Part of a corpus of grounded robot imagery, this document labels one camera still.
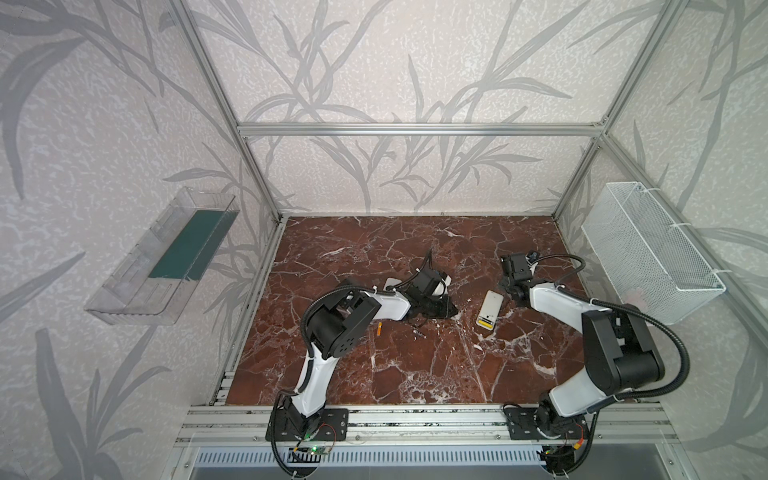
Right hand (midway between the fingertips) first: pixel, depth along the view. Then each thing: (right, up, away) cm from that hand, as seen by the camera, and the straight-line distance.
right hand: (513, 272), depth 96 cm
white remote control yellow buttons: (-8, -11, -2) cm, 14 cm away
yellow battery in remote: (-10, -16, -5) cm, 19 cm away
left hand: (-18, -10, -4) cm, 20 cm away
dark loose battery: (-31, -18, -7) cm, 36 cm away
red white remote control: (-40, -3, +3) cm, 41 cm away
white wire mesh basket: (+17, +6, -33) cm, 37 cm away
